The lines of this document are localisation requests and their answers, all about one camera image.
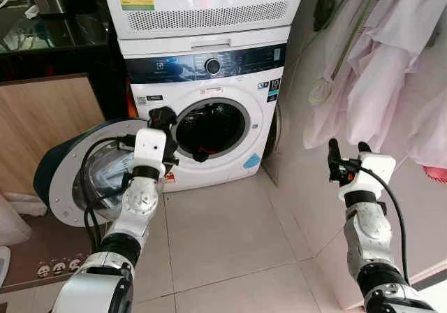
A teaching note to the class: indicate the black garment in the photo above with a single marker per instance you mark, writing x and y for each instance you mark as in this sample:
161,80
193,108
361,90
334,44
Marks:
202,154

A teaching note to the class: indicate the dark teal washer door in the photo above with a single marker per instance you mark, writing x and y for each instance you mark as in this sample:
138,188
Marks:
63,159

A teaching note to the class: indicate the white front-load washing machine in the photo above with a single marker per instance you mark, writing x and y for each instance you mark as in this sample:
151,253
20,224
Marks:
264,128

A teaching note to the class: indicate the white pink hanging clothes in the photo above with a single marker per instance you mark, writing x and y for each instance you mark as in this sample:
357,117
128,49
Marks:
398,75

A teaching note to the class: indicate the white mesh laundry bag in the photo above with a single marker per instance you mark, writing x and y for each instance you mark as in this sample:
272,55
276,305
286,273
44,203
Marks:
321,89

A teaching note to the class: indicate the round silver control dial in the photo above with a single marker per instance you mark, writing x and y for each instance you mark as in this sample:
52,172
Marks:
213,66

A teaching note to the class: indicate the red plastic basket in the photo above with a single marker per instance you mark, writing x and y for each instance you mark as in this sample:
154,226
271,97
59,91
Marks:
436,174

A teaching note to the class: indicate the light blue washer sticker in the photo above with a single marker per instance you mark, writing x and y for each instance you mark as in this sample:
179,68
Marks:
251,161

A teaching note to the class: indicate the wooden cabinet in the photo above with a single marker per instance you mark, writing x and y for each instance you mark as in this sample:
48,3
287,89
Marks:
42,124

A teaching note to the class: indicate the black glossy counter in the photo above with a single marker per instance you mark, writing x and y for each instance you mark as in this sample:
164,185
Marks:
56,56

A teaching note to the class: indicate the dark green hanging item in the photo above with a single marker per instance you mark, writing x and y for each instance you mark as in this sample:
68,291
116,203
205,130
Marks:
323,9

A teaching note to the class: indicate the brown panda floor mat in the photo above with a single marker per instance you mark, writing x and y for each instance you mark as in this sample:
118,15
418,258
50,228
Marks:
42,246

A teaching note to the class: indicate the white plastic bag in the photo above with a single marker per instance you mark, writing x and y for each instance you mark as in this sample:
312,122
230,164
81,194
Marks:
12,222

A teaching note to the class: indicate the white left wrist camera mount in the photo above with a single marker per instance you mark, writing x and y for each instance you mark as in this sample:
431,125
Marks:
149,147

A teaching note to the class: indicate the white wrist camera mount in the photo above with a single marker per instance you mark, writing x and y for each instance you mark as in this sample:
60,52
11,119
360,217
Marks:
149,147
371,172

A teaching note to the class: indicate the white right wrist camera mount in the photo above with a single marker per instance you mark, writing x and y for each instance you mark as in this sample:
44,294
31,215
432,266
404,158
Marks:
371,172

